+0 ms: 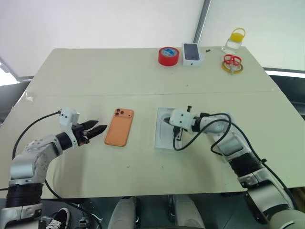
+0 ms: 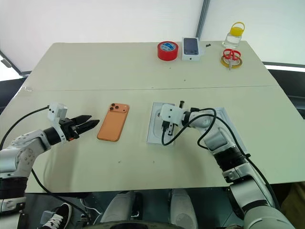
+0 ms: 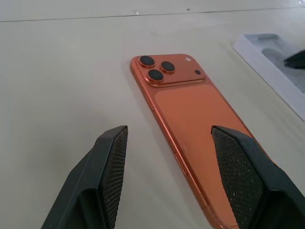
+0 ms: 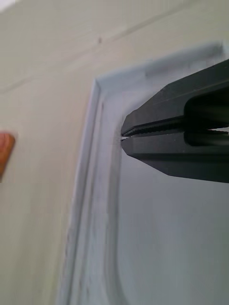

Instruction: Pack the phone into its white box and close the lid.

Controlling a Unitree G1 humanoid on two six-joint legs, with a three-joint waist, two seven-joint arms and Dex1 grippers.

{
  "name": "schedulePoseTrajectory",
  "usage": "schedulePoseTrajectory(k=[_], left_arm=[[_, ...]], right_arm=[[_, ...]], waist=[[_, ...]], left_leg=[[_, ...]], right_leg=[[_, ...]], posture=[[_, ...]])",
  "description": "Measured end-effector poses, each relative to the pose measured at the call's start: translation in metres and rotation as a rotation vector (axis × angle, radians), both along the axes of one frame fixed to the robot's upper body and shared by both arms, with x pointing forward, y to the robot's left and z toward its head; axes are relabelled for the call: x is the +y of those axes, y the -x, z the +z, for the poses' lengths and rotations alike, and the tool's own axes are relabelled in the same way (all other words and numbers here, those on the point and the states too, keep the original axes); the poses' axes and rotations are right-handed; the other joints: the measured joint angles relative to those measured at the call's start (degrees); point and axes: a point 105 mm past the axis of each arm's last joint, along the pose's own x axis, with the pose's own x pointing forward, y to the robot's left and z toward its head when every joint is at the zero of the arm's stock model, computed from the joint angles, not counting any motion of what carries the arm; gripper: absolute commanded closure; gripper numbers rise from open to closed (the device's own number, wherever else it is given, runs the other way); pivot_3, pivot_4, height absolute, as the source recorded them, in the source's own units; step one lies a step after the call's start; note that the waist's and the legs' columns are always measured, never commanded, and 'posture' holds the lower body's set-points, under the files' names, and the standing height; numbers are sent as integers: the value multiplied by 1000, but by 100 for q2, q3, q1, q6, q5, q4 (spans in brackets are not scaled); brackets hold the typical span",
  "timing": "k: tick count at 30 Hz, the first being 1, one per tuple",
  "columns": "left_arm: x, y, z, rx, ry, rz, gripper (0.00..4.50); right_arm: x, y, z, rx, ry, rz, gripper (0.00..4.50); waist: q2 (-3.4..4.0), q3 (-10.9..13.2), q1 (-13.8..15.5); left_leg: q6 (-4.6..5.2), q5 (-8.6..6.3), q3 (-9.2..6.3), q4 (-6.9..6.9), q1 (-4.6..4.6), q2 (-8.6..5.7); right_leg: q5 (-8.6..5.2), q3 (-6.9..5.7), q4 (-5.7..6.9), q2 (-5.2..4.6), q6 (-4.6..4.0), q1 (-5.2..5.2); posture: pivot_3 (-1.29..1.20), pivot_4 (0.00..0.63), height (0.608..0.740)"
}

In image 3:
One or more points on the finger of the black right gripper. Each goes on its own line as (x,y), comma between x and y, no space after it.
(297,61)

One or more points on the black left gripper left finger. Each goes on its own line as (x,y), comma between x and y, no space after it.
(95,181)

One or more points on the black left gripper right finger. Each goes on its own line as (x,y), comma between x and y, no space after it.
(247,181)

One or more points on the orange smartphone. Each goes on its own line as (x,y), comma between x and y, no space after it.
(190,107)

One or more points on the white phone box base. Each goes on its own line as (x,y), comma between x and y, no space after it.
(252,51)

